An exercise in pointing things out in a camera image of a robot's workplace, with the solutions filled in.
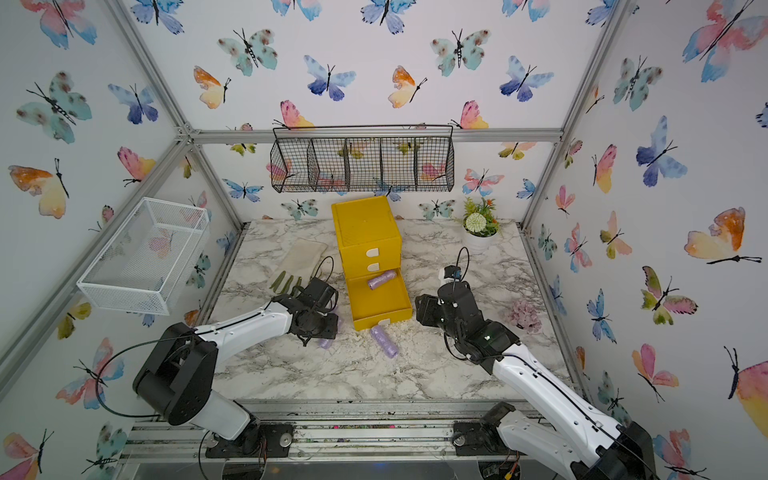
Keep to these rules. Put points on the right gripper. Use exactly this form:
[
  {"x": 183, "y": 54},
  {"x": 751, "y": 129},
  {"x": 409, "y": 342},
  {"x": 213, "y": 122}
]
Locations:
[{"x": 427, "y": 311}]

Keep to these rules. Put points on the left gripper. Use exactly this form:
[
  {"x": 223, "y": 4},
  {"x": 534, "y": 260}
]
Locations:
[{"x": 331, "y": 332}]

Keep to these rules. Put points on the yellow drawer cabinet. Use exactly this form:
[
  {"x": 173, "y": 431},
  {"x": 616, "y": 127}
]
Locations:
[{"x": 369, "y": 244}]

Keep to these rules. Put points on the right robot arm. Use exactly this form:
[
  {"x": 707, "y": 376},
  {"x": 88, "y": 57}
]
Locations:
[{"x": 580, "y": 441}]

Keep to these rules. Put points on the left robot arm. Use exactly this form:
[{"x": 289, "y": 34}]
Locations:
[{"x": 176, "y": 379}]

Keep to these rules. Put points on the white green work glove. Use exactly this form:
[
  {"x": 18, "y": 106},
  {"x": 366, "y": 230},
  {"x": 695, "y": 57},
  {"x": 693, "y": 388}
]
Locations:
[{"x": 297, "y": 266}]

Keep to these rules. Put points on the potted artificial plant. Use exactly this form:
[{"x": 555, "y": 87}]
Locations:
[{"x": 480, "y": 225}]

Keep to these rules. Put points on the pink coral ornament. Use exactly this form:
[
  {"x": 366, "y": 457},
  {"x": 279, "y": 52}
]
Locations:
[{"x": 525, "y": 316}]

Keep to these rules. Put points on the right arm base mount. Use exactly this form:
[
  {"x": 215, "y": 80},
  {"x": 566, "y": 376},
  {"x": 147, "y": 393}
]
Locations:
[{"x": 481, "y": 437}]

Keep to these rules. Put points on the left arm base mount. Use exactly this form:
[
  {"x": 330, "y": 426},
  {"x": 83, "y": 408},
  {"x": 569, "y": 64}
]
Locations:
[{"x": 261, "y": 441}]

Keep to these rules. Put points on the black wire wall basket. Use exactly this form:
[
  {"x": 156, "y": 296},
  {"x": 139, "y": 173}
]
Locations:
[{"x": 348, "y": 159}]

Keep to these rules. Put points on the white mesh wall basket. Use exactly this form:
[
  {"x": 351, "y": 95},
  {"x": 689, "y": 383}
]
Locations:
[{"x": 146, "y": 262}]

